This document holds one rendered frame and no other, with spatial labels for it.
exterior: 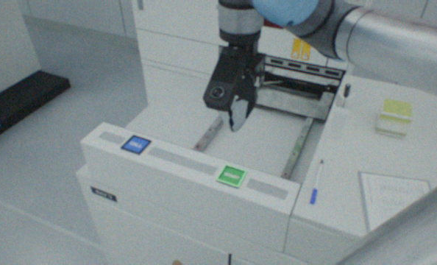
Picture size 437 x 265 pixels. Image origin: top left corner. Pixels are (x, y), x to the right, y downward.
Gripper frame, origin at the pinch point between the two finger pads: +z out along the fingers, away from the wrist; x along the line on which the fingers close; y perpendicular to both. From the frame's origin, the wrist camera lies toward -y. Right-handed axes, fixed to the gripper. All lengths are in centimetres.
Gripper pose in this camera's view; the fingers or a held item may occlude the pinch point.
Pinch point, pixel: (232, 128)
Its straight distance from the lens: 71.3
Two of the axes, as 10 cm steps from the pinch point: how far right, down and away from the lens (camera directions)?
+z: 0.0, 7.7, 6.4
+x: -9.1, -2.7, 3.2
